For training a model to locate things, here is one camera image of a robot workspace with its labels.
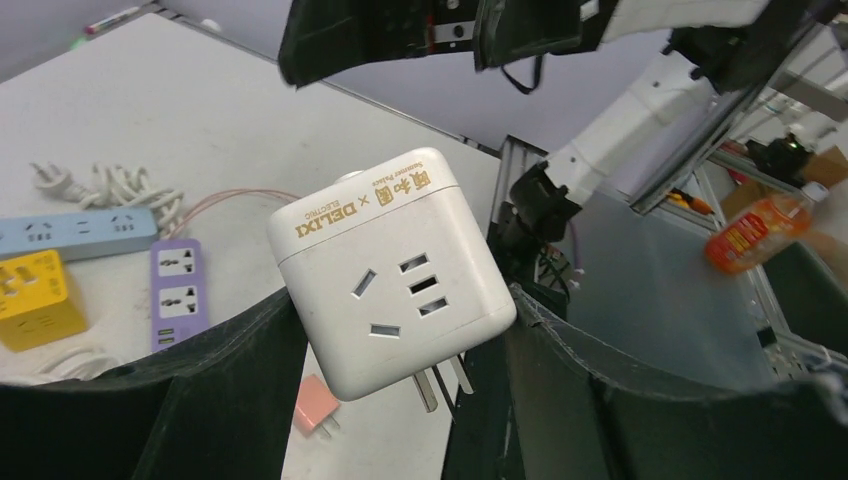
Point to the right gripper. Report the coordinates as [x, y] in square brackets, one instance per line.
[324, 38]

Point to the light blue power strip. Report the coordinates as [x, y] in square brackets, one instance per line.
[80, 235]

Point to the white cube socket adapter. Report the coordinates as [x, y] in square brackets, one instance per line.
[390, 273]

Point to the pink wall charger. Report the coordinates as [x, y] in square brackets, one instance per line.
[315, 408]

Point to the yellow cube socket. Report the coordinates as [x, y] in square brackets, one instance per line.
[40, 301]

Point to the purple power strip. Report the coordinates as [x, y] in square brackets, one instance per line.
[178, 296]

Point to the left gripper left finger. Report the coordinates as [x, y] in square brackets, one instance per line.
[218, 405]

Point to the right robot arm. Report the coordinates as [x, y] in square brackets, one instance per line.
[714, 48]

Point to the orange drink bottle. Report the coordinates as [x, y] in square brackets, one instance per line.
[763, 229]

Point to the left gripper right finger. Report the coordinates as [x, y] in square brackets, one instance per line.
[554, 402]

